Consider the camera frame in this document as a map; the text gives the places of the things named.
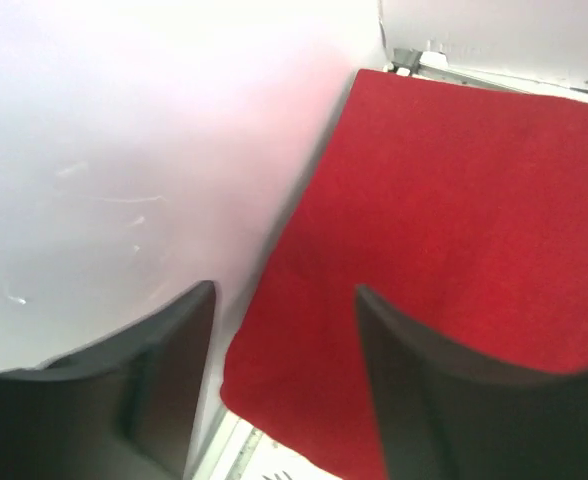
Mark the floral patterned table mat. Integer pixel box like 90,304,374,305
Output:
240,437,324,480

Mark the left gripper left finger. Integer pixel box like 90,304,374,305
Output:
0,281,216,479

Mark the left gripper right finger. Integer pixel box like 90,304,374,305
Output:
355,285,588,480

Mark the red t-shirt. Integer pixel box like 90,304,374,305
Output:
219,68,588,480

